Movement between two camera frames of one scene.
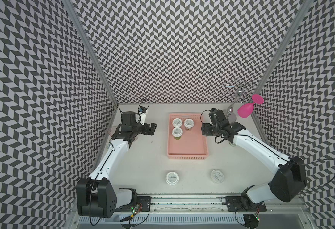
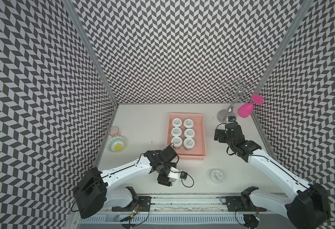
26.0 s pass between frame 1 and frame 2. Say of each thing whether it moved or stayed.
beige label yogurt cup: stayed
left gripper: moved
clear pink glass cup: stayed
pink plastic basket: stayed
